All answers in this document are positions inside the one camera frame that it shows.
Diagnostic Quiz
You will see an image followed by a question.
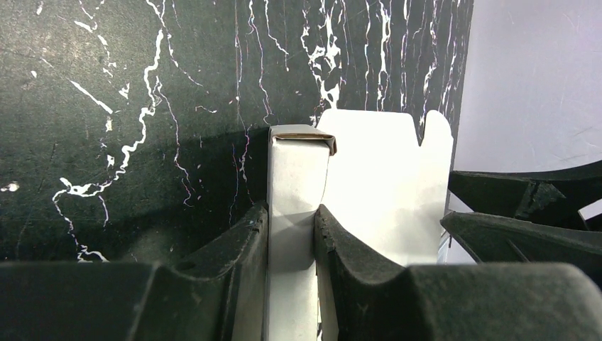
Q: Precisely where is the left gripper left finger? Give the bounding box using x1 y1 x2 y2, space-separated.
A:
1 202 268 340

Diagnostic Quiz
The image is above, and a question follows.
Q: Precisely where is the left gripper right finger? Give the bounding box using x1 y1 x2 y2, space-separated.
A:
314 205 601 340

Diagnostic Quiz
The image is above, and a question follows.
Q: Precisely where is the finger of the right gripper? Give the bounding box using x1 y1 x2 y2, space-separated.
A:
440 212 601 286
448 161 601 231

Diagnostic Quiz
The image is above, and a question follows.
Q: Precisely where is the white cardboard box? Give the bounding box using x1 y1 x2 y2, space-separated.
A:
264 109 454 340

